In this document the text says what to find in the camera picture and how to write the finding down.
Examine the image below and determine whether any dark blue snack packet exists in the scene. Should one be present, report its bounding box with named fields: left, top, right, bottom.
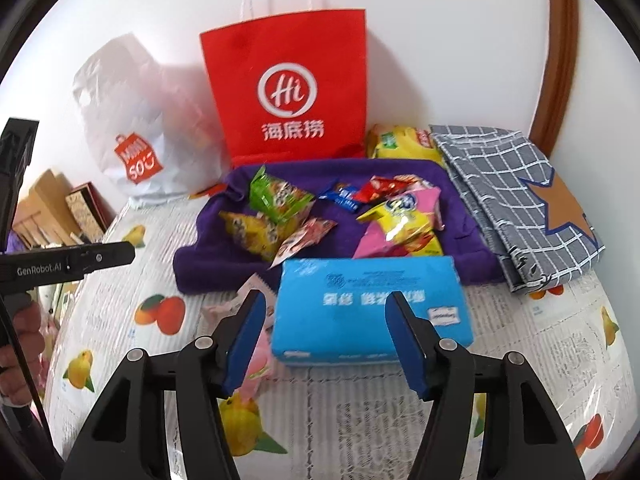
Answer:
left=318, top=183, right=361, bottom=211

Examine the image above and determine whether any brown door frame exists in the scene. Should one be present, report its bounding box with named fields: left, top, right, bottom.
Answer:
left=530, top=0, right=581, bottom=161

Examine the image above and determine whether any yellow pink snack packet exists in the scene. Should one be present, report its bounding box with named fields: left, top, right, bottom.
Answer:
left=352, top=185, right=445, bottom=261

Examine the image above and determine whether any red snack packet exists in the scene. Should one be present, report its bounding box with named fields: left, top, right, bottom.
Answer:
left=357, top=176, right=406, bottom=203

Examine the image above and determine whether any striped snack packet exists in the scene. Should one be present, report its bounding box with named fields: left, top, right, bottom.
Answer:
left=200, top=274, right=276, bottom=333

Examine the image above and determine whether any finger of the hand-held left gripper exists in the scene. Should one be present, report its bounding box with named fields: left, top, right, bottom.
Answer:
left=79, top=241, right=136, bottom=276

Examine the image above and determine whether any wooden headboard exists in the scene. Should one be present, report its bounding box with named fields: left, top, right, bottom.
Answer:
left=12, top=169, right=76, bottom=248

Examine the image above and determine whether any pink white snack packet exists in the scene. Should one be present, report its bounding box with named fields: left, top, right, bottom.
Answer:
left=272, top=217, right=338, bottom=271

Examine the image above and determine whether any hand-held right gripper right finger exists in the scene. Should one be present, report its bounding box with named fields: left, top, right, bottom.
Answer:
left=384, top=291, right=586, bottom=480

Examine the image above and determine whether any person's left hand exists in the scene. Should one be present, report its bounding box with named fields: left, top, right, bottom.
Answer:
left=0, top=301, right=46, bottom=402

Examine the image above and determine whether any grey checked cloth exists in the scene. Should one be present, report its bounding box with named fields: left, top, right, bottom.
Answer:
left=430, top=124, right=606, bottom=295

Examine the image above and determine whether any white plastic bag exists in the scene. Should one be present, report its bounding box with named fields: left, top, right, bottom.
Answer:
left=72, top=32, right=233, bottom=206

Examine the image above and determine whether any yellow triangular snack packet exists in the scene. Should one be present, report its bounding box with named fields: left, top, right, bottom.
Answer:
left=218, top=210, right=281, bottom=261

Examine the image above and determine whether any red paper bag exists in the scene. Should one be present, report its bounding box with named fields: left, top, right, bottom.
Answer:
left=199, top=0, right=368, bottom=161

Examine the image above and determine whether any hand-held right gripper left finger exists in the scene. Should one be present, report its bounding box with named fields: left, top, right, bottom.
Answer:
left=60, top=290, right=268, bottom=480

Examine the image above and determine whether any purple towel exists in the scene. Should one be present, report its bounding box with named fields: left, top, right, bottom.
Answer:
left=172, top=158, right=506, bottom=295

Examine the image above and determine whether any pink plastic bag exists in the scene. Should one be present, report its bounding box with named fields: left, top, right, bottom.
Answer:
left=37, top=307, right=63, bottom=386

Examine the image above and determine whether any fruit-print tablecloth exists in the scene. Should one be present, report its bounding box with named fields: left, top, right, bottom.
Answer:
left=42, top=195, right=623, bottom=480

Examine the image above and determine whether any green snack packet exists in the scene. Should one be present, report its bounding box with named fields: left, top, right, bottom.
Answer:
left=248, top=165, right=316, bottom=226

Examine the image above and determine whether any blue tissue pack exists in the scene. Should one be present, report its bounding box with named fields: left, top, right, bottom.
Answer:
left=270, top=256, right=475, bottom=367

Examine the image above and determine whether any yellow green snack bag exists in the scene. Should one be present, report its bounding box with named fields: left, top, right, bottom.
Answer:
left=367, top=125, right=446, bottom=166

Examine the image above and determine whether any black cable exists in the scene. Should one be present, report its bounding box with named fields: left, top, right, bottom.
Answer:
left=0, top=287, right=53, bottom=446

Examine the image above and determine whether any patterned box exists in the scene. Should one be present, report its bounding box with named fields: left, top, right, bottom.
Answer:
left=65, top=184, right=113, bottom=241

